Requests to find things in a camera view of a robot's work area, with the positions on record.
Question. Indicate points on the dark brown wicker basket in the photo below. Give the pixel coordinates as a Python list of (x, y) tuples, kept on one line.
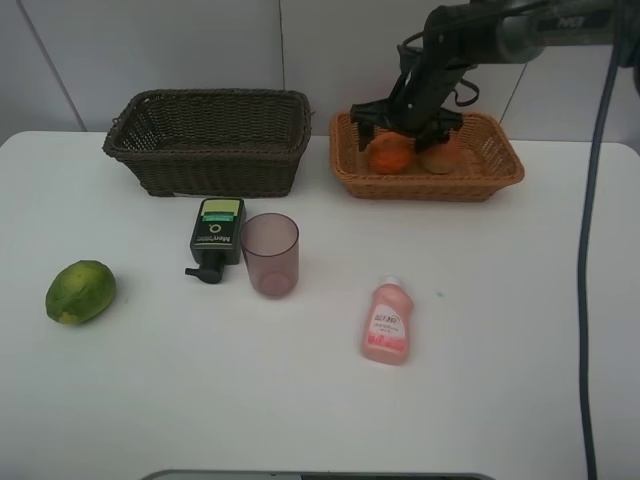
[(212, 142)]

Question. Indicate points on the red yellow peach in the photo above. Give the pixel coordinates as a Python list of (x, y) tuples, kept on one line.
[(441, 158)]

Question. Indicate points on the orange tangerine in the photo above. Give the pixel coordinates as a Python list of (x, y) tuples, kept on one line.
[(390, 154)]

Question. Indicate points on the pink detergent bottle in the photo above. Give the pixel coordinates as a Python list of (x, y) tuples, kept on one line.
[(386, 333)]

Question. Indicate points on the black green pump bottle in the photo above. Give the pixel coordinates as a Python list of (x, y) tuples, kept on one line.
[(215, 240)]

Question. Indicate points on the translucent purple cup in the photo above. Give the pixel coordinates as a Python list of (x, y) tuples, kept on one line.
[(270, 244)]

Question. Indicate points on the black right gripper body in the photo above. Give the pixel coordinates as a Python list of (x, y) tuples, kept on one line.
[(414, 106)]

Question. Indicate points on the green mango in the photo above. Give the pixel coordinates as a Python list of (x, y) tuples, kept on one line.
[(80, 292)]

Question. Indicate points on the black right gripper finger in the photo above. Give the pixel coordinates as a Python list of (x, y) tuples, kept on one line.
[(366, 133), (431, 138)]

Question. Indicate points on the orange wicker basket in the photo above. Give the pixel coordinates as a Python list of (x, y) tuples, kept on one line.
[(487, 164)]

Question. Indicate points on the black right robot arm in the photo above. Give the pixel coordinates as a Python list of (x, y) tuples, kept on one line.
[(458, 38)]

